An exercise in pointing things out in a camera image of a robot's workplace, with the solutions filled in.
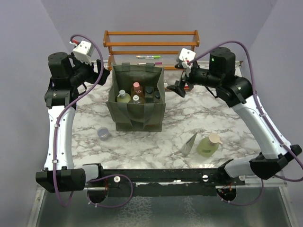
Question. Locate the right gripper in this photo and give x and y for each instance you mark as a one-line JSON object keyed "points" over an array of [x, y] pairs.
{"points": [[178, 88]]}

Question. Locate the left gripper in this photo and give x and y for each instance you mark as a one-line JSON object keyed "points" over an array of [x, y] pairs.
{"points": [[93, 74]]}

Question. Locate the amber mouthwash bottle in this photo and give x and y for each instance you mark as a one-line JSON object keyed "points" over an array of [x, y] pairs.
{"points": [[137, 100]]}

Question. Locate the green canvas bag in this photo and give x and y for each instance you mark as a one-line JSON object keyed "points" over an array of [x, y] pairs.
{"points": [[137, 117]]}

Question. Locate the orange bottle pink cap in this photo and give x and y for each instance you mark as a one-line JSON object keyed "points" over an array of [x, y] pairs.
{"points": [[137, 89]]}

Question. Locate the green lotion pump bottle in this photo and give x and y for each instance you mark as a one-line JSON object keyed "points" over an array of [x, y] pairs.
{"points": [[123, 97]]}

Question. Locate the silver foil pouch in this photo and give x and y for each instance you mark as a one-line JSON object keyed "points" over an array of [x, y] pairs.
{"points": [[186, 148]]}

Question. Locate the green soap pump dispenser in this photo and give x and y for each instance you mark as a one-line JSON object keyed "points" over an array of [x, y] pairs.
{"points": [[208, 145]]}

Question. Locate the clear square bottle black caps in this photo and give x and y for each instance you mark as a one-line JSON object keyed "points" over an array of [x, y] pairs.
{"points": [[157, 97]]}

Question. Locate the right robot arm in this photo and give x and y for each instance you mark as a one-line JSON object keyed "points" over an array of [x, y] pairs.
{"points": [[237, 92]]}

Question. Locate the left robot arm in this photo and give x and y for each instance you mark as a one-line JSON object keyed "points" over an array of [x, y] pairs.
{"points": [[68, 72]]}

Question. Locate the magenta marker pen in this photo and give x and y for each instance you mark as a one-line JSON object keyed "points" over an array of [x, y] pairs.
{"points": [[150, 63]]}

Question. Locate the wooden shelf rack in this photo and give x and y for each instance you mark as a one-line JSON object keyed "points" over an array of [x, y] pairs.
{"points": [[124, 46]]}

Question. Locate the green marker pen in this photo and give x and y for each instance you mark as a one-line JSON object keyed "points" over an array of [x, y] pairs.
{"points": [[148, 57]]}

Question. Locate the small blue cup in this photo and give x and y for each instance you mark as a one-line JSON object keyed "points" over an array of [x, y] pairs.
{"points": [[103, 133]]}

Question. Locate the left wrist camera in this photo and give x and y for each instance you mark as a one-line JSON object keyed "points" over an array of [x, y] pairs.
{"points": [[83, 51]]}

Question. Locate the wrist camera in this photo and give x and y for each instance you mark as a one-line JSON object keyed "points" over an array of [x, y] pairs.
{"points": [[183, 59], [83, 51]]}

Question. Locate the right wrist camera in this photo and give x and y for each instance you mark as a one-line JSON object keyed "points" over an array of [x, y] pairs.
{"points": [[183, 59]]}

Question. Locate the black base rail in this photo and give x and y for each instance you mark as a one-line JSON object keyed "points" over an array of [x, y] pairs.
{"points": [[129, 183]]}

